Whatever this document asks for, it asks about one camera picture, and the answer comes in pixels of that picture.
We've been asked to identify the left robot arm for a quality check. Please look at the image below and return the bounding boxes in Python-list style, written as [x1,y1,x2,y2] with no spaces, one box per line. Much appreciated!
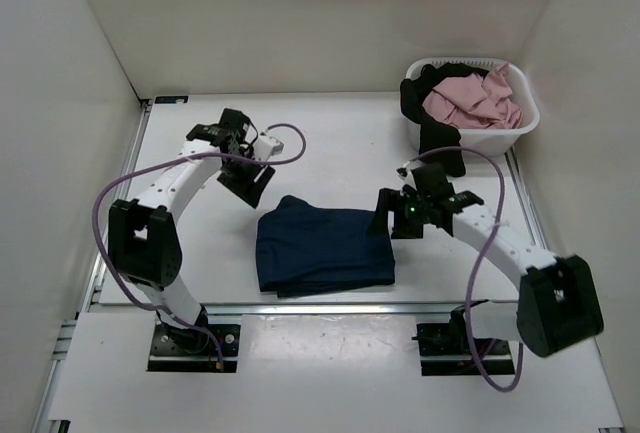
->
[108,108,283,353]

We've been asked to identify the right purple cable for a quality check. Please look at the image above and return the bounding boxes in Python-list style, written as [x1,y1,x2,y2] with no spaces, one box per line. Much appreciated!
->
[399,146,525,393]

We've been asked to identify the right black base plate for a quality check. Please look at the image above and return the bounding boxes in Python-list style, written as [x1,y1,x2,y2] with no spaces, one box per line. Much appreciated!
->
[412,317,515,377]

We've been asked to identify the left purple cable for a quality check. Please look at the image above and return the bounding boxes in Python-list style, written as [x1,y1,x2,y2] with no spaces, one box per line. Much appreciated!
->
[93,122,307,369]

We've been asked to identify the dark blue denim trousers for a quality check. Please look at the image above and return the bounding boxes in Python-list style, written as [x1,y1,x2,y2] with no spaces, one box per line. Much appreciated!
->
[255,195,395,298]

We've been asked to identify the purple cable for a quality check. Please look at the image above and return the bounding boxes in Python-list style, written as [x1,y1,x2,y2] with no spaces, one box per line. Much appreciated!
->
[93,122,307,369]
[399,146,525,393]

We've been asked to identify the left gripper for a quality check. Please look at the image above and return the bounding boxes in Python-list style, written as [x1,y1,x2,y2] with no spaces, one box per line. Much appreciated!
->
[218,147,276,209]

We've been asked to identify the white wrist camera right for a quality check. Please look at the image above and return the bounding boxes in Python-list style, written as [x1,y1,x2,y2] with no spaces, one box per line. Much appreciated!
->
[396,161,415,184]

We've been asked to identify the white laundry basket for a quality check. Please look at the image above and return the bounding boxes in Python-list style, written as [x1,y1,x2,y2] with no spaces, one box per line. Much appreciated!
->
[406,57,540,157]

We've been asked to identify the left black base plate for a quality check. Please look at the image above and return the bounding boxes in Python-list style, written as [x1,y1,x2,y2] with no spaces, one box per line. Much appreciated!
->
[147,322,241,373]

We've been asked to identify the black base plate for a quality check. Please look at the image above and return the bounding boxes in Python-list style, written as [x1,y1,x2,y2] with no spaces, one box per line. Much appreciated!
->
[412,317,515,377]
[147,322,241,373]

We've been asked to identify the aluminium table frame rail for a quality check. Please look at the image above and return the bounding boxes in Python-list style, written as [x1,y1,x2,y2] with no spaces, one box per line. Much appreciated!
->
[29,95,626,433]

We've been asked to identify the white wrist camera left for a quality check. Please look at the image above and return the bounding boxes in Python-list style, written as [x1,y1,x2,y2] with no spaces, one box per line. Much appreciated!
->
[253,134,284,161]

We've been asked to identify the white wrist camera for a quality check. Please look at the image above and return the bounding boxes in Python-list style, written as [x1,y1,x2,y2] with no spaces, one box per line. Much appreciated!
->
[253,134,284,161]
[396,161,415,184]

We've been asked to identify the white foam cover board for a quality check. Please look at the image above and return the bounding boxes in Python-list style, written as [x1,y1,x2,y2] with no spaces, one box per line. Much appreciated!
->
[49,313,622,432]

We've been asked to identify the pink garment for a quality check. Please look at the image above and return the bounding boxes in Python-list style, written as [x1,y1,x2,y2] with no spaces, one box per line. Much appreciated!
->
[422,63,523,130]

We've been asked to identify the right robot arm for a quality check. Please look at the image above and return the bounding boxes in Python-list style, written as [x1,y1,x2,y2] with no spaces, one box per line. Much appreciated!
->
[255,164,604,358]

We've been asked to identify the black garment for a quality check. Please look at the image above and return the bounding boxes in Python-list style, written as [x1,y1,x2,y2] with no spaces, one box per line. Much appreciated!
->
[400,62,489,154]

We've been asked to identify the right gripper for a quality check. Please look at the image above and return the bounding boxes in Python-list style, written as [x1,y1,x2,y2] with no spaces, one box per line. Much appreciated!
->
[366,188,431,239]

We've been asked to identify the dark label sticker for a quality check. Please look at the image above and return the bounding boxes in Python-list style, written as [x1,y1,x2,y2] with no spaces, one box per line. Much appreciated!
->
[154,95,189,104]

